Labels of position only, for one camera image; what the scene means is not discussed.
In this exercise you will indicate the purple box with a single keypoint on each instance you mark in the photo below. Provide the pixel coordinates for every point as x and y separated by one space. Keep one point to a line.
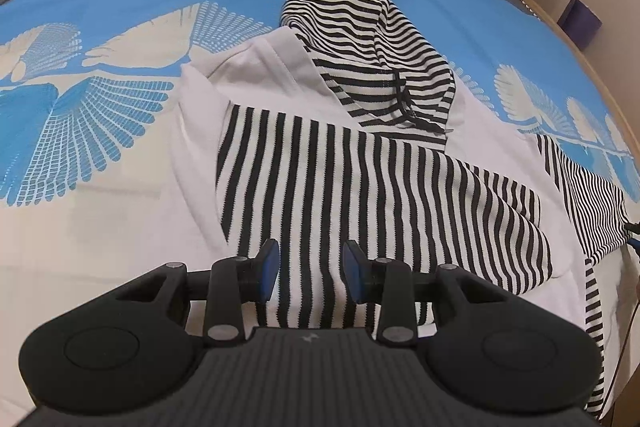
580 24

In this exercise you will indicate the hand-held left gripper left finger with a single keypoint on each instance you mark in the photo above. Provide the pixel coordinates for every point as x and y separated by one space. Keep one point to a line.
270 268

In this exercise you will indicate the black and white striped hoodie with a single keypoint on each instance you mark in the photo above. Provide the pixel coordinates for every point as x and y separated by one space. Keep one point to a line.
330 167

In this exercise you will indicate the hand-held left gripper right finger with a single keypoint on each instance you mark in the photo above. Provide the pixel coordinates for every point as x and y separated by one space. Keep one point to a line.
354 274

